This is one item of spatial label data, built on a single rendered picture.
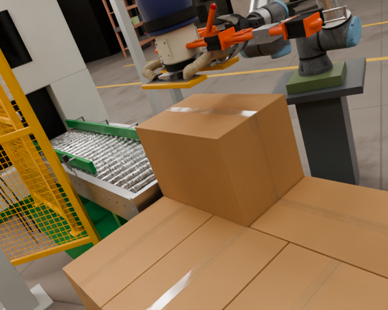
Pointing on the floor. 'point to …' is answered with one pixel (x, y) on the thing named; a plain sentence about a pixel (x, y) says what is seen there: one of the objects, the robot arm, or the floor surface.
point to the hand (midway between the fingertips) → (224, 38)
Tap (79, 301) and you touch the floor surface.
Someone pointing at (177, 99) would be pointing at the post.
